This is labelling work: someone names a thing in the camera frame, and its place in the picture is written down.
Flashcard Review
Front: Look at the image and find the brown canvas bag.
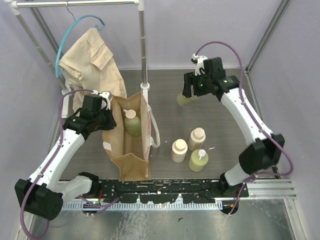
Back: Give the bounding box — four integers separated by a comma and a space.
102, 92, 160, 182

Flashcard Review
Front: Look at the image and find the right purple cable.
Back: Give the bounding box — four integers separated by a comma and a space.
194, 41, 294, 216

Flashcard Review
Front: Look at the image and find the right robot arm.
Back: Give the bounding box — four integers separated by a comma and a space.
191, 54, 285, 197

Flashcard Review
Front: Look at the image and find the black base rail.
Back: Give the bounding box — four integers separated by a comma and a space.
83, 178, 241, 204

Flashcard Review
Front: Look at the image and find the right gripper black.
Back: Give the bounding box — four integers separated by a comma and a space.
182, 70, 212, 98

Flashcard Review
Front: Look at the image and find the green pump bottle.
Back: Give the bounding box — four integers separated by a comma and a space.
123, 109, 142, 137
188, 149, 209, 172

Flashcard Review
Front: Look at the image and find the white clothes rack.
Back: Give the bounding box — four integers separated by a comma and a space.
0, 0, 151, 119

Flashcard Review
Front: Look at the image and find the teal clothes hanger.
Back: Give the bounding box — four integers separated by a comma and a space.
54, 14, 106, 78

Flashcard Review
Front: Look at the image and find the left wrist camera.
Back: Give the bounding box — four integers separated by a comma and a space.
92, 90, 113, 110

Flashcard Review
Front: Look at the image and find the white cable tray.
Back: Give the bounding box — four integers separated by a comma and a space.
62, 200, 223, 212

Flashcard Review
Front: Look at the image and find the green bottle beige cap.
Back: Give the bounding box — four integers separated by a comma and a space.
176, 93, 199, 106

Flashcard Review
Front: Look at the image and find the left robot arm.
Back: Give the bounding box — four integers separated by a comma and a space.
14, 85, 160, 221

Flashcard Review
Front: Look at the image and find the beige shirt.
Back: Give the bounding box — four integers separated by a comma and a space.
58, 27, 128, 113

